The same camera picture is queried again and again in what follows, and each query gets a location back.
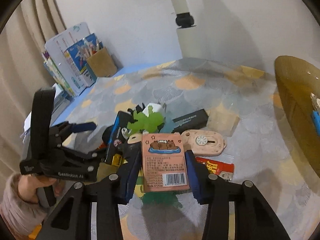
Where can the row of colourful books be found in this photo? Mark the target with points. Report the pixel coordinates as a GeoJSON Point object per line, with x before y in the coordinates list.
{"type": "Point", "coordinates": [56, 76]}

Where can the beige curtain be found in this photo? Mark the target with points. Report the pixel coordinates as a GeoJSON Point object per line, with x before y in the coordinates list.
{"type": "Point", "coordinates": [20, 42]}

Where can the stack of white papers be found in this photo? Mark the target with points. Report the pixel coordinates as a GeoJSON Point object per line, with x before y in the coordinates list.
{"type": "Point", "coordinates": [58, 100]}

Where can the beige translucent square pad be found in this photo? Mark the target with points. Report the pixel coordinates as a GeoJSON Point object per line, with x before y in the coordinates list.
{"type": "Point", "coordinates": [222, 121]}

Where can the white vertical pipe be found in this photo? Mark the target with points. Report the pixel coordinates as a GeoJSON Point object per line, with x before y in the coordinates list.
{"type": "Point", "coordinates": [183, 42]}

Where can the pink cartoon-print box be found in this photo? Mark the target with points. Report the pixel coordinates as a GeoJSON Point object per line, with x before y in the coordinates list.
{"type": "Point", "coordinates": [163, 165]}

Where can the pink utility knife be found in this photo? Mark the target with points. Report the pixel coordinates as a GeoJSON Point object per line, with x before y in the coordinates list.
{"type": "Point", "coordinates": [205, 142]}

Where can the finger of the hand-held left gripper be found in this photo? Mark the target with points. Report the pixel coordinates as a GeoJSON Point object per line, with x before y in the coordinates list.
{"type": "Point", "coordinates": [80, 127]}
{"type": "Point", "coordinates": [82, 155]}

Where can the bunch of pencils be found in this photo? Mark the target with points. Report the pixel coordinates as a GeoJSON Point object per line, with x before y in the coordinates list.
{"type": "Point", "coordinates": [91, 46]}

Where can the brown cardboard pen holder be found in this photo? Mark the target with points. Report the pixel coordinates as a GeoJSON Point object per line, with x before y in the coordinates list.
{"type": "Point", "coordinates": [102, 63]}

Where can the red snack packet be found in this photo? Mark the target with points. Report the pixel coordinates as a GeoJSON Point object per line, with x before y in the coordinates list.
{"type": "Point", "coordinates": [217, 168]}

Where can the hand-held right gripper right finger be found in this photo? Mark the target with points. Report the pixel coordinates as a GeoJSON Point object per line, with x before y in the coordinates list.
{"type": "Point", "coordinates": [194, 178]}

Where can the beige oval tag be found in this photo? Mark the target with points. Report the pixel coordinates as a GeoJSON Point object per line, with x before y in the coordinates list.
{"type": "Point", "coordinates": [134, 138]}

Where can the small yellow item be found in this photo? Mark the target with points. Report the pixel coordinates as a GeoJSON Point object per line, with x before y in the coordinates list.
{"type": "Point", "coordinates": [116, 160]}

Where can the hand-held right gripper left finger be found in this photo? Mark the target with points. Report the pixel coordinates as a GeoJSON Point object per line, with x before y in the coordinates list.
{"type": "Point", "coordinates": [131, 177]}

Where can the stack of books and papers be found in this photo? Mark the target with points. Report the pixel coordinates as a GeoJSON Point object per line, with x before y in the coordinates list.
{"type": "Point", "coordinates": [65, 52]}

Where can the green dinosaur toy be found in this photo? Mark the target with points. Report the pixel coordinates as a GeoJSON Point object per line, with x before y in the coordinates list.
{"type": "Point", "coordinates": [147, 123]}

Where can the black pipe clamp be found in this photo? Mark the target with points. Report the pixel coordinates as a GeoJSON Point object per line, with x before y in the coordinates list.
{"type": "Point", "coordinates": [185, 20]}

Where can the person's left hand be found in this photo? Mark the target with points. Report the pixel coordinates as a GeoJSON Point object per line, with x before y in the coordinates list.
{"type": "Point", "coordinates": [27, 187]}

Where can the amber glass bowl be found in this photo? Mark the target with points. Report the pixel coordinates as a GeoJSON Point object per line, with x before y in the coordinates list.
{"type": "Point", "coordinates": [295, 105]}

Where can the green leaf-shaped piece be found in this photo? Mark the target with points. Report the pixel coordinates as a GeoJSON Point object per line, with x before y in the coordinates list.
{"type": "Point", "coordinates": [160, 200]}

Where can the black and blue box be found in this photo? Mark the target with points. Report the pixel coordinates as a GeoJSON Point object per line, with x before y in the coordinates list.
{"type": "Point", "coordinates": [115, 133]}

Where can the person's left forearm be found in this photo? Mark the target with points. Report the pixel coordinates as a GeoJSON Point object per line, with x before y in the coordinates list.
{"type": "Point", "coordinates": [12, 210]}

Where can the long black box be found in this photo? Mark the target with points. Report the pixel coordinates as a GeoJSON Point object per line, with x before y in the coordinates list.
{"type": "Point", "coordinates": [191, 120]}

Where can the small blue item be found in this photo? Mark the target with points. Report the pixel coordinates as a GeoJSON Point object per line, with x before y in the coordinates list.
{"type": "Point", "coordinates": [315, 118]}

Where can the small white item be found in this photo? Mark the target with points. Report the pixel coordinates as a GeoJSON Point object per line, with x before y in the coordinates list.
{"type": "Point", "coordinates": [314, 101]}

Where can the patterned grey tablecloth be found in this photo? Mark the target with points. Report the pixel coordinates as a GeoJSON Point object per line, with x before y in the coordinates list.
{"type": "Point", "coordinates": [190, 85]}

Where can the small white cup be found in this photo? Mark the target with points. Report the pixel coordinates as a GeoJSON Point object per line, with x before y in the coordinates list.
{"type": "Point", "coordinates": [155, 108]}

